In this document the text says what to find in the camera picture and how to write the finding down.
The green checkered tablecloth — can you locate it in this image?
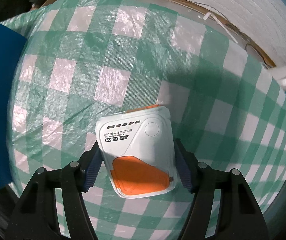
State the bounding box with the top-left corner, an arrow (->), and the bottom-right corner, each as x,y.
0,0 -> 286,240

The white orange power bank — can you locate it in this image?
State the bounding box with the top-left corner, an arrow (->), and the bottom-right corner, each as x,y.
95,105 -> 177,199

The white electric kettle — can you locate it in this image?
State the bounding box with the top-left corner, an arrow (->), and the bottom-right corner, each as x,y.
268,66 -> 286,91

